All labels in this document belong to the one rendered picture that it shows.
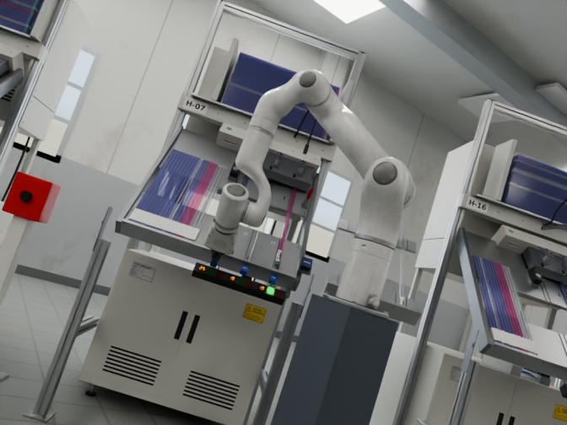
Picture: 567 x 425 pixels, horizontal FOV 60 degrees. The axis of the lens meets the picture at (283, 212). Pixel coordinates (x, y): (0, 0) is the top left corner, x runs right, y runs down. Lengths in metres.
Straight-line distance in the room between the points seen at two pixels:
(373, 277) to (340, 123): 0.47
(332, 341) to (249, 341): 0.87
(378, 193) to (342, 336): 0.39
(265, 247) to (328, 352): 0.69
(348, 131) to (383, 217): 0.29
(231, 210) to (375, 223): 0.47
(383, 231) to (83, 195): 3.82
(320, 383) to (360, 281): 0.28
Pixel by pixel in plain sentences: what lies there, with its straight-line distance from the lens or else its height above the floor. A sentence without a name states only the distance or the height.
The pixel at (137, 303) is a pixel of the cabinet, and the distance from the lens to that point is 2.15.
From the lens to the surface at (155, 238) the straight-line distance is 1.82.
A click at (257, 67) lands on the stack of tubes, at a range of 2.42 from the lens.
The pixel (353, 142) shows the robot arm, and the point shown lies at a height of 1.15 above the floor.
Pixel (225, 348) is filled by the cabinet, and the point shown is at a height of 0.35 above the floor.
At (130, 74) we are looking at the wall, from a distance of 5.06.
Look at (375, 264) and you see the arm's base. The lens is 1.35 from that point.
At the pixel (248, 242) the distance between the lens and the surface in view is 1.88.
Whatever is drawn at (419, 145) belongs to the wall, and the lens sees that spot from 6.99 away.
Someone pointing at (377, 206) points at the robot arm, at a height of 0.98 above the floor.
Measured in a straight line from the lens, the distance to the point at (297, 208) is 2.11.
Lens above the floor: 0.73
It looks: 7 degrees up
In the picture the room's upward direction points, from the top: 18 degrees clockwise
